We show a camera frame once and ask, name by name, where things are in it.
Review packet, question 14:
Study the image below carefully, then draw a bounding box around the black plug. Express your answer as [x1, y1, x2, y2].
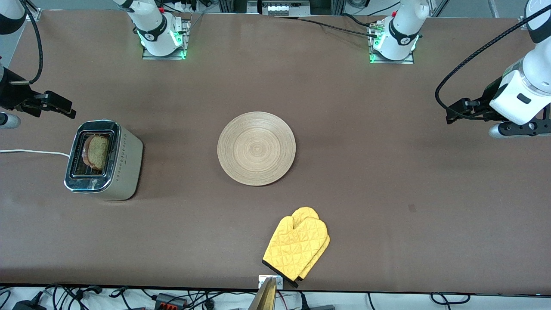
[300, 292, 336, 310]

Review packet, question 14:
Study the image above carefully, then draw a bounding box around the small metal edge bracket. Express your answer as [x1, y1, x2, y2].
[258, 276, 284, 290]

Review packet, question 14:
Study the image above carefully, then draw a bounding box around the yellow quilted oven mitt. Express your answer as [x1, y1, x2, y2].
[262, 215, 328, 282]
[291, 207, 331, 288]

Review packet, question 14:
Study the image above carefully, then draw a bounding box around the black power adapter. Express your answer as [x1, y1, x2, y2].
[12, 300, 47, 310]

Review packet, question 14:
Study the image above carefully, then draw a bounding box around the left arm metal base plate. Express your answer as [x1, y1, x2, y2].
[369, 21, 415, 65]

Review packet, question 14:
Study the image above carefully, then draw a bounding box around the long black table cable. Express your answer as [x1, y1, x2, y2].
[275, 15, 380, 38]

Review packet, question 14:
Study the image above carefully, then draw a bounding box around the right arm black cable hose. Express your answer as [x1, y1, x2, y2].
[9, 0, 43, 85]

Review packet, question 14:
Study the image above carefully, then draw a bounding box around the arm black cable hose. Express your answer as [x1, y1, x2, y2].
[9, 0, 43, 85]
[435, 4, 551, 119]

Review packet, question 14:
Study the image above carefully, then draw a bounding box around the white toaster power cord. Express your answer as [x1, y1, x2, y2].
[0, 149, 71, 158]

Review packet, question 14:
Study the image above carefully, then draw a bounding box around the white power strip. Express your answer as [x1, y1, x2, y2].
[172, 0, 203, 12]

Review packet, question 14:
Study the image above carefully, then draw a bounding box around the silver two-slot toaster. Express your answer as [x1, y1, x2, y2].
[64, 119, 144, 202]

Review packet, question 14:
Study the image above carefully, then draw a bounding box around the white terminal block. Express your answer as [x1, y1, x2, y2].
[258, 0, 311, 16]

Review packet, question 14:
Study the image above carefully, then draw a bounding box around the black looped floor cable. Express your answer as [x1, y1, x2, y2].
[430, 292, 471, 306]

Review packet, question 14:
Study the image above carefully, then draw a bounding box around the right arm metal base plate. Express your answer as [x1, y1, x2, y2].
[142, 17, 187, 60]

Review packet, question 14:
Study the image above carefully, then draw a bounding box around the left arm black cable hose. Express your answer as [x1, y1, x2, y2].
[435, 4, 551, 119]

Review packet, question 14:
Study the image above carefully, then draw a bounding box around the red and black connector box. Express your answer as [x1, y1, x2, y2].
[154, 293, 186, 309]

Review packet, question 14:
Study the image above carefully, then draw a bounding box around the brown bread slice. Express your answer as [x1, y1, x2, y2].
[82, 135, 109, 171]

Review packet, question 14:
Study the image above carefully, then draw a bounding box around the gold aluminium profile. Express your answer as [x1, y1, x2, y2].
[248, 277, 277, 310]

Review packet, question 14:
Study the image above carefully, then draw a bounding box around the round wooden plate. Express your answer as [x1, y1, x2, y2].
[217, 112, 297, 186]

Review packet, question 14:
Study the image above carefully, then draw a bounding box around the short black table cable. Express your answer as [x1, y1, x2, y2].
[341, 13, 379, 29]

